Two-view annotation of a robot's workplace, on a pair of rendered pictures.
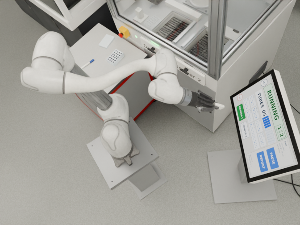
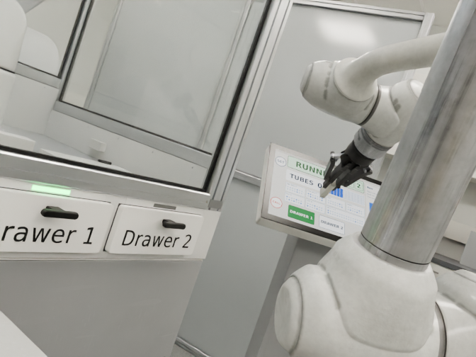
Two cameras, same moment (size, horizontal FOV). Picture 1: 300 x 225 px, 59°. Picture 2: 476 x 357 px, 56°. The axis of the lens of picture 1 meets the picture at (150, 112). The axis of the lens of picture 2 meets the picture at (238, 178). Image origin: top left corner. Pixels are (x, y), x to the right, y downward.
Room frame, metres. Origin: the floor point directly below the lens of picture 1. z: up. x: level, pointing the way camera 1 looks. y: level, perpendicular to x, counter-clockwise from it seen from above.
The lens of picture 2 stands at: (1.43, 0.68, 1.11)
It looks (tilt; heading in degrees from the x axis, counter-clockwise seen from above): 2 degrees down; 242
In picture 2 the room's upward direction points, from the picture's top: 19 degrees clockwise
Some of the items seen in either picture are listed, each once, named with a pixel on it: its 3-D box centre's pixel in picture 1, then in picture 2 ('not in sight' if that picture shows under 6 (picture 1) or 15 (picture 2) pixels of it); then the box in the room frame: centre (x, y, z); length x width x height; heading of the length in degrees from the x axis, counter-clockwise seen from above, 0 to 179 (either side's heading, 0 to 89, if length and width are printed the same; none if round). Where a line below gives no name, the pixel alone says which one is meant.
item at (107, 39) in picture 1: (106, 41); not in sight; (1.69, 0.11, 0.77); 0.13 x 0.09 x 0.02; 130
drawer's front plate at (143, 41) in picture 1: (155, 50); (44, 223); (1.31, -0.21, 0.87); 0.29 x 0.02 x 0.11; 27
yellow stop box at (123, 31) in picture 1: (123, 32); not in sight; (1.60, -0.05, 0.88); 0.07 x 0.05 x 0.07; 27
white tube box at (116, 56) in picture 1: (115, 57); not in sight; (1.48, 0.09, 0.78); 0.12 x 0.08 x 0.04; 122
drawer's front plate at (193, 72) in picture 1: (188, 70); (159, 231); (1.03, -0.36, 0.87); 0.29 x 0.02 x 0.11; 27
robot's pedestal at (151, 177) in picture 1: (136, 165); not in sight; (0.70, 0.26, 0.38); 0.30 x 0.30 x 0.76; 13
